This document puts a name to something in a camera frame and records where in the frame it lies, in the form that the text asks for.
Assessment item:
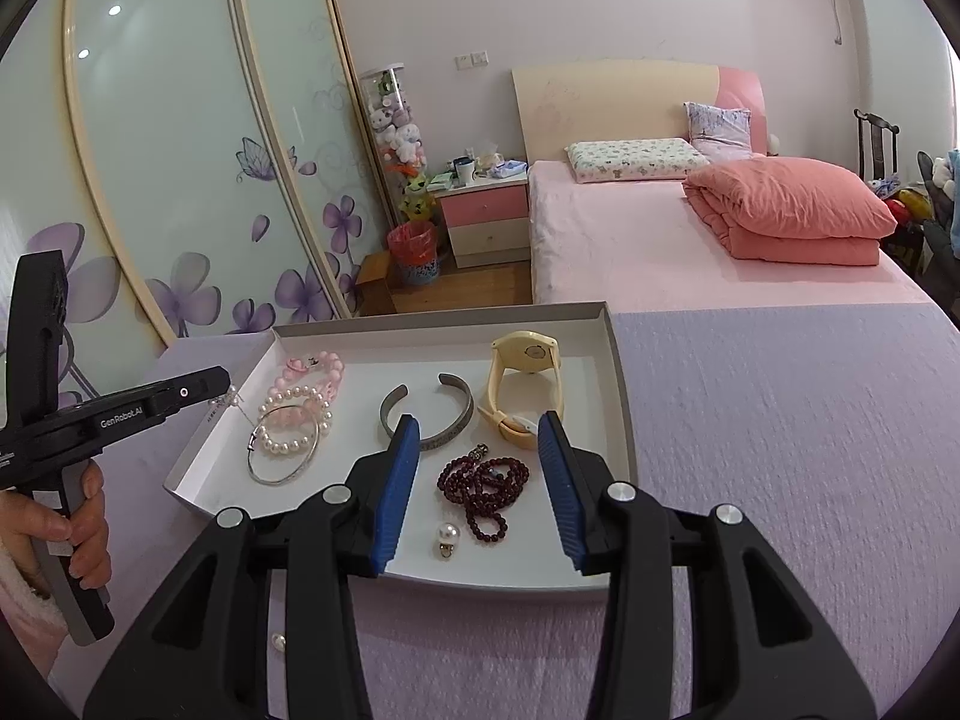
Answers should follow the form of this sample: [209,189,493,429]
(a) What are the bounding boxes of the thin silver bangle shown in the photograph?
[247,403,325,486]

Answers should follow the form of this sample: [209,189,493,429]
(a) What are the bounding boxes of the person's left forearm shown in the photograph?
[0,540,70,687]

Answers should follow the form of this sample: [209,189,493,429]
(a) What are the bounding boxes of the purple patterned pillow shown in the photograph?
[684,101,752,162]

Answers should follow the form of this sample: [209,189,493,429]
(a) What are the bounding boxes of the printed white pillow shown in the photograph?
[566,137,710,183]

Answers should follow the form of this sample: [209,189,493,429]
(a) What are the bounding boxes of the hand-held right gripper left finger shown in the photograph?
[82,412,421,720]

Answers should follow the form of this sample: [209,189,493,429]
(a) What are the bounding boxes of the folded pink quilt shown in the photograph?
[682,156,897,267]

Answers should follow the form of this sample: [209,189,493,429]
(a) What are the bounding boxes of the bed with pink sheet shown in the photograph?
[527,157,931,310]

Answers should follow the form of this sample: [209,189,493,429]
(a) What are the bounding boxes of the dark wooden chair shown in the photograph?
[853,109,899,181]

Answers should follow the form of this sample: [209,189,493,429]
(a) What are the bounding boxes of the bin with red bag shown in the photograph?
[387,221,440,287]

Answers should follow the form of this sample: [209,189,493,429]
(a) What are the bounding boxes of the cream and pink headboard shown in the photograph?
[512,60,770,162]

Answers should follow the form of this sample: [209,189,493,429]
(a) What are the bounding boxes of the pink bead bracelet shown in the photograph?
[283,351,346,410]

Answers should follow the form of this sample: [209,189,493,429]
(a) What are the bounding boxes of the pink and cream nightstand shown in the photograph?
[435,169,531,269]

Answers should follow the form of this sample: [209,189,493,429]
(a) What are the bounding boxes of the grey cardboard tray box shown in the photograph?
[163,302,638,592]

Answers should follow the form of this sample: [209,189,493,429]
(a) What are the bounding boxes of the pile of colourful toys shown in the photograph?
[877,150,960,271]

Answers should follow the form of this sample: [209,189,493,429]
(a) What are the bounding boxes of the purple textured blanket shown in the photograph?
[49,304,960,720]

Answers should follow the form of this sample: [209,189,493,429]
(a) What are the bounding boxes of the cream wrist watch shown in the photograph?
[478,330,560,449]

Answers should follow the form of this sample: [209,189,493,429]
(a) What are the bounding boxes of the small pearl charm chain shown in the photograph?
[202,384,260,428]

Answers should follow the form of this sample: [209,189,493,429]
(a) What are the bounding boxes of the dark red bead necklace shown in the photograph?
[437,446,531,545]

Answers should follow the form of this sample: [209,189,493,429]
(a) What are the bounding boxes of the white pearl bracelet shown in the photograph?
[257,386,332,458]

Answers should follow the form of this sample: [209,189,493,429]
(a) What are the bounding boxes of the person's left hand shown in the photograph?
[0,459,115,595]

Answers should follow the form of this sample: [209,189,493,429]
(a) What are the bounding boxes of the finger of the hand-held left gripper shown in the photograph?
[154,366,232,415]

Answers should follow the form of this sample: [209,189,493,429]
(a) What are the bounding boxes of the grey cuff bracelet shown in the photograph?
[379,373,477,452]

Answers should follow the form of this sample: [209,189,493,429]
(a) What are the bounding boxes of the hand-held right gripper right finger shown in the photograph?
[536,411,878,720]

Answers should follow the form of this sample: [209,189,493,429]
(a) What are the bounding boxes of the clear cylinder of plush toys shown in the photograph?
[358,66,436,222]

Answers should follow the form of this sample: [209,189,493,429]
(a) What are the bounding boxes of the floral sliding wardrobe doors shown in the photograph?
[0,0,391,410]

